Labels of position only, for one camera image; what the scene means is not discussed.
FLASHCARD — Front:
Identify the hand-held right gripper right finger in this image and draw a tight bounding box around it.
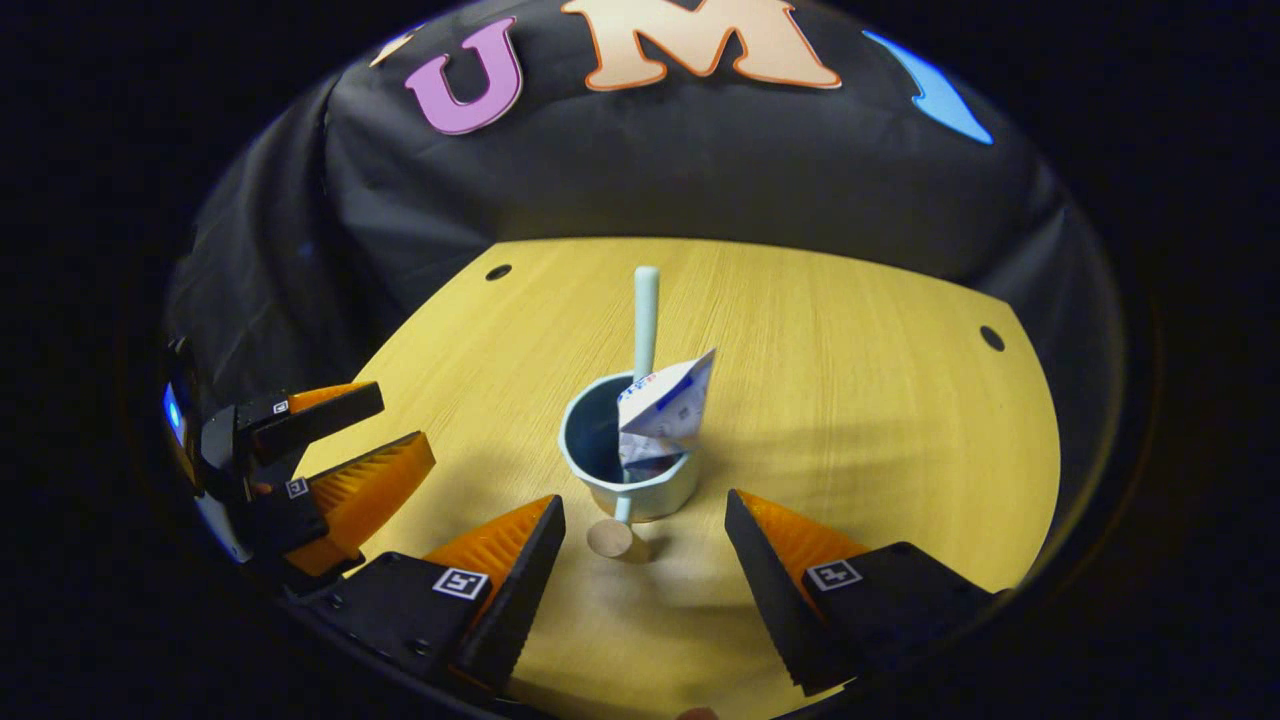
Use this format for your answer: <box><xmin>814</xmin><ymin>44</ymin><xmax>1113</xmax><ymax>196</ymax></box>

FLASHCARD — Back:
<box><xmin>724</xmin><ymin>488</ymin><xmax>1002</xmax><ymax>698</ymax></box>

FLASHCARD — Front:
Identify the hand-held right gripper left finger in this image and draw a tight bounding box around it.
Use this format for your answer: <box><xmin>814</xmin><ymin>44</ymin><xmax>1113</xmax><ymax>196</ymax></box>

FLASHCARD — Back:
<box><xmin>288</xmin><ymin>493</ymin><xmax>567</xmax><ymax>696</ymax></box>

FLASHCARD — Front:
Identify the light blue cup wooden handle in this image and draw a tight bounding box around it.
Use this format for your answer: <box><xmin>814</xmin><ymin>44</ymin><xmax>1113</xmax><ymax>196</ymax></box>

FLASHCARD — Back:
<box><xmin>558</xmin><ymin>372</ymin><xmax>701</xmax><ymax>559</ymax></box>

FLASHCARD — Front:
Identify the white toothpaste tube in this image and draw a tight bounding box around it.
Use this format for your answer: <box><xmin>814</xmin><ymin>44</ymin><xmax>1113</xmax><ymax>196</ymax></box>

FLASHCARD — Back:
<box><xmin>616</xmin><ymin>347</ymin><xmax>718</xmax><ymax>483</ymax></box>

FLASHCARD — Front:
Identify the pale green toothbrush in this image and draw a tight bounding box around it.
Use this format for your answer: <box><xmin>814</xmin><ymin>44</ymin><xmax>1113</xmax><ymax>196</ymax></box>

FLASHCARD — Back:
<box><xmin>632</xmin><ymin>265</ymin><xmax>662</xmax><ymax>383</ymax></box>

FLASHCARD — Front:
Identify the wooden desktop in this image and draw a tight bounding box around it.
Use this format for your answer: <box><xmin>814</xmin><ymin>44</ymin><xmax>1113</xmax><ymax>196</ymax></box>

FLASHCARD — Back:
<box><xmin>295</xmin><ymin>236</ymin><xmax>1063</xmax><ymax>720</ymax></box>

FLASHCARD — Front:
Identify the black backdrop cloth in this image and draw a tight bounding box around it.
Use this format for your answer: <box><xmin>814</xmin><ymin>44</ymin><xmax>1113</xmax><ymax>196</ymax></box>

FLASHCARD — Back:
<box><xmin>160</xmin><ymin>0</ymin><xmax>1126</xmax><ymax>561</ymax></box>

